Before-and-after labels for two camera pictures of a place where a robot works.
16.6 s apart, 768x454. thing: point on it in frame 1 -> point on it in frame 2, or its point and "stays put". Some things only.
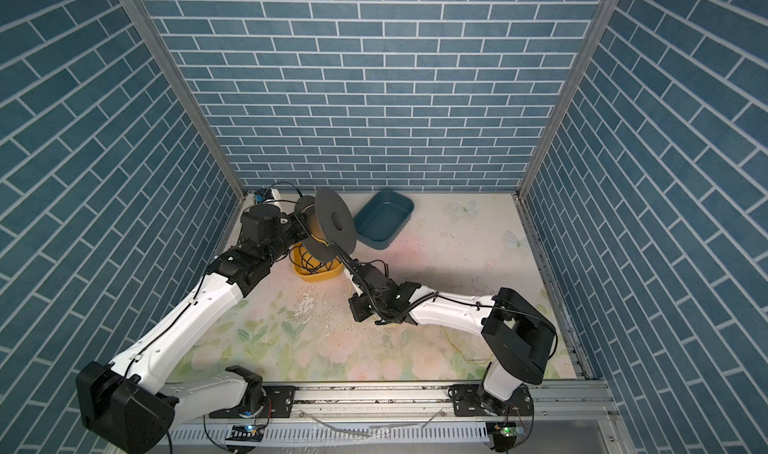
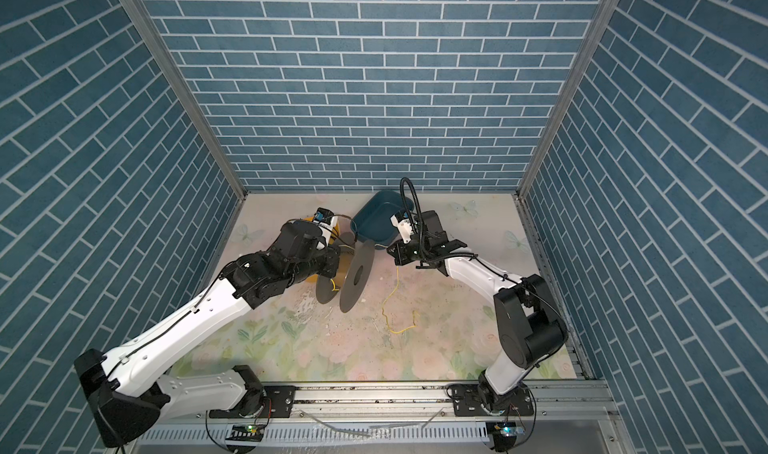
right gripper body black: (362, 306) -> (416, 250)
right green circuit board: (510, 430) stays put
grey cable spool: (331, 225) -> (355, 259)
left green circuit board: (249, 432) stays put
